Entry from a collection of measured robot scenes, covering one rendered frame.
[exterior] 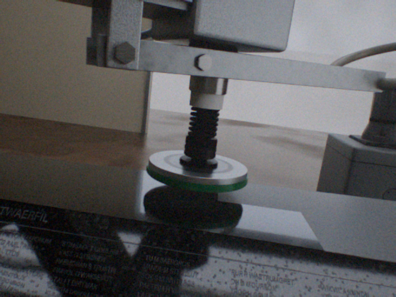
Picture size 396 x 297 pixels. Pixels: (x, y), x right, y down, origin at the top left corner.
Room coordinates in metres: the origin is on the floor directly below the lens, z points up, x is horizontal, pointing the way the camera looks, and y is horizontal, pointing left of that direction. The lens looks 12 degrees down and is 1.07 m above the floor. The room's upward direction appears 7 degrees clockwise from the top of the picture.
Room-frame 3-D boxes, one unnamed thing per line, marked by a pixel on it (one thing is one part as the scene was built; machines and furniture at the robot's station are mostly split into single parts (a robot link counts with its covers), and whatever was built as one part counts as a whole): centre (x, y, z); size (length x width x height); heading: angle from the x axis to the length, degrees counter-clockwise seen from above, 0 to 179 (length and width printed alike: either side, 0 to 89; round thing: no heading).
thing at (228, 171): (0.71, -0.01, 0.87); 0.21 x 0.21 x 0.01
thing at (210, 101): (0.71, -0.01, 1.02); 0.07 x 0.07 x 0.04
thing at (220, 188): (0.71, -0.01, 0.87); 0.22 x 0.22 x 0.04
